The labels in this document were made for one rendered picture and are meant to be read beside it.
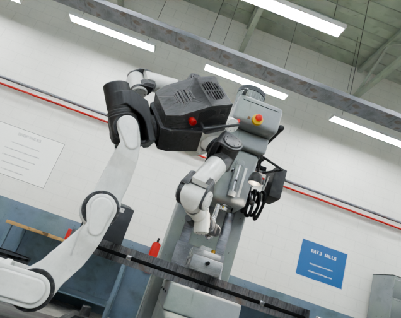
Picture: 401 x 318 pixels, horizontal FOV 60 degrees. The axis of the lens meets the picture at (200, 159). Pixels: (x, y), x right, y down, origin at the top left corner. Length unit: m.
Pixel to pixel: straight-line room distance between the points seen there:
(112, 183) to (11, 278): 0.47
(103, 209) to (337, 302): 5.99
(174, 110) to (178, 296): 0.81
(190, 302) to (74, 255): 0.57
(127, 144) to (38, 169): 5.17
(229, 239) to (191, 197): 1.06
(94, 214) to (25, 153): 5.37
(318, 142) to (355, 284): 2.70
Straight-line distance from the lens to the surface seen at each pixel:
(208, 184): 1.31
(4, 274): 1.36
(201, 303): 1.67
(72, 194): 6.32
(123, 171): 1.44
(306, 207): 6.87
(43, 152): 6.61
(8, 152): 6.78
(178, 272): 1.79
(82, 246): 1.38
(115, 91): 1.53
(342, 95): 4.83
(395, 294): 6.76
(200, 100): 1.48
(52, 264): 1.40
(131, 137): 1.44
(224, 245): 2.32
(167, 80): 1.71
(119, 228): 1.84
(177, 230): 2.28
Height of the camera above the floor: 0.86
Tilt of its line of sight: 19 degrees up
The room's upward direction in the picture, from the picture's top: 19 degrees clockwise
